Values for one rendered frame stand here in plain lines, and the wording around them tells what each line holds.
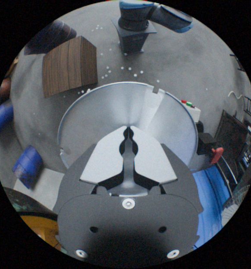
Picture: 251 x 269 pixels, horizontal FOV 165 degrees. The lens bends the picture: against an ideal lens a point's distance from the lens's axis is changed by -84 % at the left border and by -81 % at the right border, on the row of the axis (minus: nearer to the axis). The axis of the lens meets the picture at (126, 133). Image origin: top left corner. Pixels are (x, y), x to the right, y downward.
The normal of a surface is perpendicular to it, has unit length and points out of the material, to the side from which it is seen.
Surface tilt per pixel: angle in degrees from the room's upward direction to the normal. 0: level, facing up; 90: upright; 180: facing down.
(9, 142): 90
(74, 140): 3
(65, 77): 0
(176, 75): 0
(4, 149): 90
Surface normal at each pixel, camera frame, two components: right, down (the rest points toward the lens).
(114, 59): -0.01, 0.53
